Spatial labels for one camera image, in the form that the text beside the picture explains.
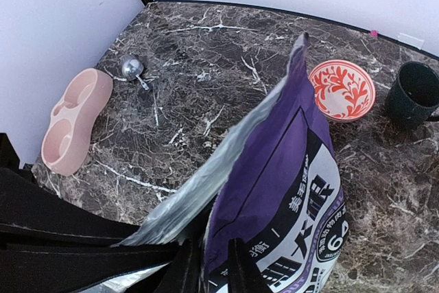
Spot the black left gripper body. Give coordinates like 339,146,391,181
1,133,178,292

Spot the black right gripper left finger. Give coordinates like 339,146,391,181
164,239,201,292

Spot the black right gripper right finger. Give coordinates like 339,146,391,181
228,238,271,293

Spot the purple pet food bag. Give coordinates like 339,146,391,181
123,34,348,292

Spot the pink double pet bowl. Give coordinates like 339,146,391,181
41,68,113,176

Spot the silver metal scoop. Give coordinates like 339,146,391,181
121,54,150,91

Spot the red patterned white bowl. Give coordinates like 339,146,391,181
308,60,376,122

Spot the dark green mug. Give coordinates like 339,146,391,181
385,61,438,130

